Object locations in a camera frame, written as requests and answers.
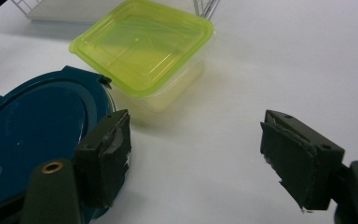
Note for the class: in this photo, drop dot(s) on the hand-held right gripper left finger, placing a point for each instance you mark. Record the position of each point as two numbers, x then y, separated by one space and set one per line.
101 161

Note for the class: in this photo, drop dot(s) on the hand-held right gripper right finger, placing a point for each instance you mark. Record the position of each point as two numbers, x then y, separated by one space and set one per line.
295 158

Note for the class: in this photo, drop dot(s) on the blue lidded round container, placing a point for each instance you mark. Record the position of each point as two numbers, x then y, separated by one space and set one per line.
34 137

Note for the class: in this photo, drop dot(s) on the green lidded square container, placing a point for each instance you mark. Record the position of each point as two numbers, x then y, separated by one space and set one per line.
143 49

